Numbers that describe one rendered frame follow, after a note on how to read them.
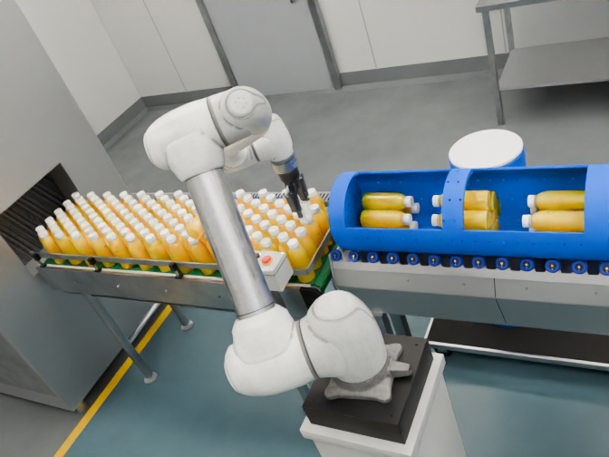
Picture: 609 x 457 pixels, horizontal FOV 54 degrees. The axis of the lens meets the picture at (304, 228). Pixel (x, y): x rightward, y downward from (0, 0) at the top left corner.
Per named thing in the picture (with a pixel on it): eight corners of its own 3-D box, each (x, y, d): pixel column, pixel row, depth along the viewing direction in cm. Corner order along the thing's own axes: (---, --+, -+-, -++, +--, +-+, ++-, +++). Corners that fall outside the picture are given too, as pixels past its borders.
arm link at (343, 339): (395, 372, 148) (372, 312, 136) (327, 395, 149) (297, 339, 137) (380, 326, 161) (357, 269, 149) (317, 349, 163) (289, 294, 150)
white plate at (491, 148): (434, 155, 238) (434, 158, 238) (485, 177, 216) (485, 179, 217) (484, 122, 245) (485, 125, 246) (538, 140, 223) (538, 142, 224)
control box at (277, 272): (282, 292, 208) (272, 270, 202) (236, 287, 218) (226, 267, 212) (294, 272, 214) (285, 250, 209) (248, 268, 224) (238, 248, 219)
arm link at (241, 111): (263, 84, 157) (216, 103, 158) (252, 67, 139) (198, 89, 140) (281, 131, 157) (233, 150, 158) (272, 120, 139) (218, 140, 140)
